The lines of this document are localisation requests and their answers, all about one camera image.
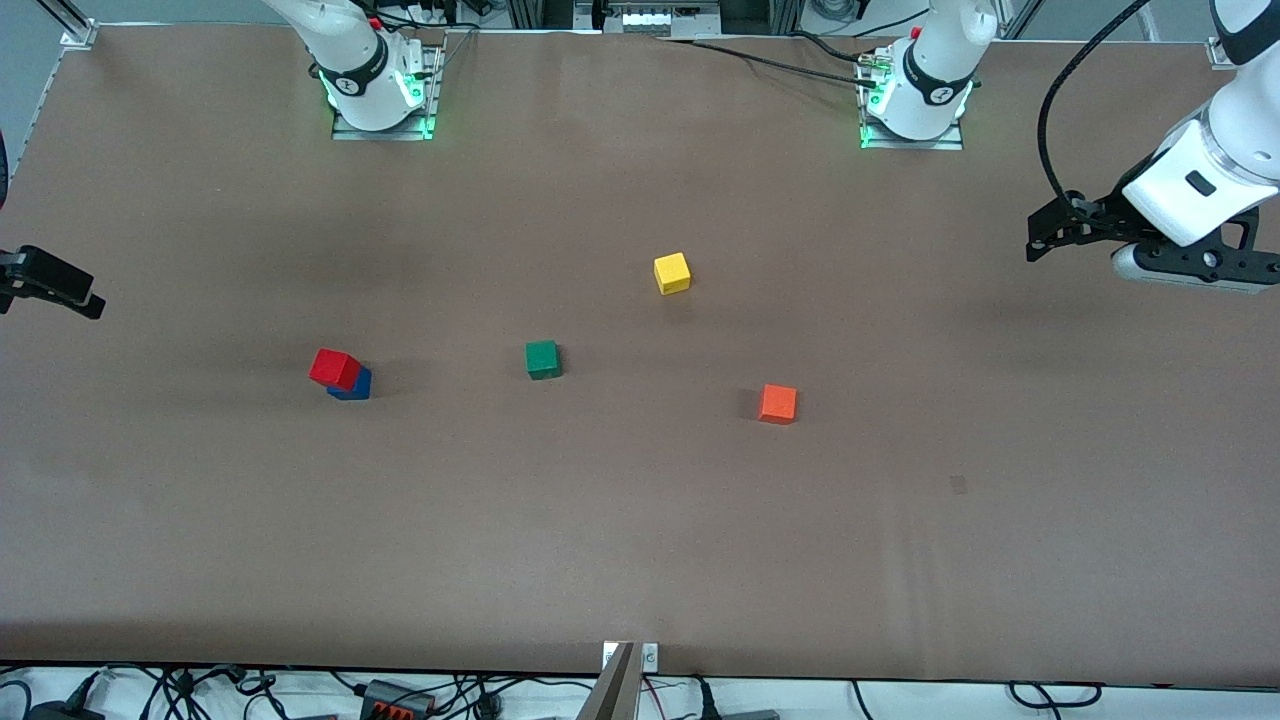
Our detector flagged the black power strip orange switches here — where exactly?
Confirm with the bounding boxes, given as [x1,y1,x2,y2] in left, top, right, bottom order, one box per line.
[360,679,437,720]

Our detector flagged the black cable on table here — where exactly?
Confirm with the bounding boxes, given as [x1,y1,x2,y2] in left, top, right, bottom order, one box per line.
[690,38,881,91]

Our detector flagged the black looped floor cable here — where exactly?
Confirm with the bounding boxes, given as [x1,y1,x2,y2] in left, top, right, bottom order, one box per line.
[1008,682,1103,709]

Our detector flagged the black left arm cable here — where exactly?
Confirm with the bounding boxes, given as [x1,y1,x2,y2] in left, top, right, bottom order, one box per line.
[1036,0,1156,206]

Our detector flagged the red wooden cube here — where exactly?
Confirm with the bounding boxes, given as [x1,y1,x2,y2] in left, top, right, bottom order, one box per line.
[308,348,362,392]

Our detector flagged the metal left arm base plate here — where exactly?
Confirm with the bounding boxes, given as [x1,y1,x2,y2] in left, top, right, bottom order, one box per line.
[858,48,966,152]

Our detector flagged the grey metal camera post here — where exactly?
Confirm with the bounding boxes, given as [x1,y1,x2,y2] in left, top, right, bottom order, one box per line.
[578,642,641,720]

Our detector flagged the aluminium diagonal strut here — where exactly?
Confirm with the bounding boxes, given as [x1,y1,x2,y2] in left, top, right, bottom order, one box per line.
[35,0,96,41]

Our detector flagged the grey device white connectors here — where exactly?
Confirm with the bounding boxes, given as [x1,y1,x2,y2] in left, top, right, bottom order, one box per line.
[598,0,723,39]

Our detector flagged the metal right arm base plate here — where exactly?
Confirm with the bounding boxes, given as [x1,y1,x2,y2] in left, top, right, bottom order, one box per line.
[332,45,442,141]

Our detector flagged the black cable bundle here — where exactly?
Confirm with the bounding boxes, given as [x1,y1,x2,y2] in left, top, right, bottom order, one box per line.
[100,665,601,720]

